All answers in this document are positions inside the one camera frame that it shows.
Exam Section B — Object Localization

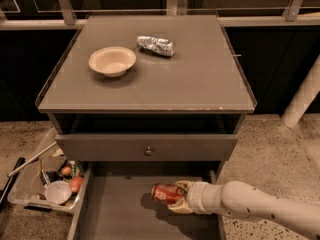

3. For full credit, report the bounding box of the crumpled silver foil bag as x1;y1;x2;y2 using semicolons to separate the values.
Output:
137;35;174;57

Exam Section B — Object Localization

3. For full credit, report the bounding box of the grey stick over bin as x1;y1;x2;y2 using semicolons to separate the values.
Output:
7;142;57;178

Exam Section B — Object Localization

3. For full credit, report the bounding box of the metal window frame rail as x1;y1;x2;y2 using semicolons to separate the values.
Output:
0;0;320;30

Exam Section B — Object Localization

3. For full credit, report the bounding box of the open middle drawer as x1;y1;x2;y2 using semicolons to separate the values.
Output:
67;162;226;240

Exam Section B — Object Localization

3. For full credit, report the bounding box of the grey drawer cabinet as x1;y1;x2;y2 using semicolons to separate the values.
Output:
35;14;258;240

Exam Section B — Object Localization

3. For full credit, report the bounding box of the closed top drawer with knob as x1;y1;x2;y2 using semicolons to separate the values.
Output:
56;134;238;161

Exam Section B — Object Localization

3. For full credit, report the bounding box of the white diagonal support pole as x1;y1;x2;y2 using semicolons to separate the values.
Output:
281;55;320;128

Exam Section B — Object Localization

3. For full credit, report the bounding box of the white ribbed gripper body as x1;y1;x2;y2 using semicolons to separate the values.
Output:
186;181;209;214

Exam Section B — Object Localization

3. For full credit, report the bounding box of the red coke can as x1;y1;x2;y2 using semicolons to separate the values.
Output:
151;183;186;205

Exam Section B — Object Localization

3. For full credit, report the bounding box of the clear plastic storage bin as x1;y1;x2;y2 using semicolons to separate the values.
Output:
8;129;86;214

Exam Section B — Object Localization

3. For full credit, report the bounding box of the black flat object on floor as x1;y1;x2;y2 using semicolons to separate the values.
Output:
0;157;25;211

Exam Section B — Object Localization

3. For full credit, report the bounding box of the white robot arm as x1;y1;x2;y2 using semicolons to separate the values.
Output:
168;181;320;240

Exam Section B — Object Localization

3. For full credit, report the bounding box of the white plastic bowl in bin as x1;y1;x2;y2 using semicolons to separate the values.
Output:
45;181;72;205

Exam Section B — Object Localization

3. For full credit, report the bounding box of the red apple in bin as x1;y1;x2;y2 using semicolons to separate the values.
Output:
69;177;84;193

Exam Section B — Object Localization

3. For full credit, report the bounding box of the beige paper bowl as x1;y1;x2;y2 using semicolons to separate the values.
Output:
88;47;136;77

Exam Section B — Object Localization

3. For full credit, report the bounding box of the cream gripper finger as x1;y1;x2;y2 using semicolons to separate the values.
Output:
175;180;194;191
167;198;193;214

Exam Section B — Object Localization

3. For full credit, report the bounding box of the orange fruit in bin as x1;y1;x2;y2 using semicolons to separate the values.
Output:
61;166;72;176

